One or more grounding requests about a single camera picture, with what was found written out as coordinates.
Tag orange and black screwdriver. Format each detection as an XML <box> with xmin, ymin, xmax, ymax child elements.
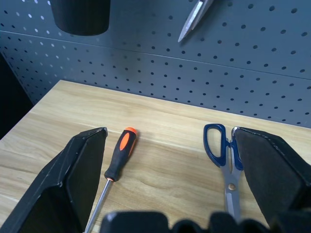
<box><xmin>84</xmin><ymin>126</ymin><xmax>138</xmax><ymax>233</ymax></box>

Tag grey pegboard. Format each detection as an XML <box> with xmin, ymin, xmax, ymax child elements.
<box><xmin>0</xmin><ymin>0</ymin><xmax>311</xmax><ymax>129</ymax></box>

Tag blue handled steel scissors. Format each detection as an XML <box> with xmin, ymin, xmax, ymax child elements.
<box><xmin>177</xmin><ymin>0</ymin><xmax>214</xmax><ymax>43</ymax></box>
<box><xmin>203</xmin><ymin>123</ymin><xmax>244</xmax><ymax>220</ymax></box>

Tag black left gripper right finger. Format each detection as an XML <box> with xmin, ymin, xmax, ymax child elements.
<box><xmin>231</xmin><ymin>126</ymin><xmax>311</xmax><ymax>230</ymax></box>

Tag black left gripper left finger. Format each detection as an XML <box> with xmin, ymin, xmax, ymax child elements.
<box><xmin>0</xmin><ymin>127</ymin><xmax>108</xmax><ymax>233</ymax></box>

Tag black tool holder cup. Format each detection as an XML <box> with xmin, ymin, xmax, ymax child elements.
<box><xmin>50</xmin><ymin>0</ymin><xmax>111</xmax><ymax>36</ymax></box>

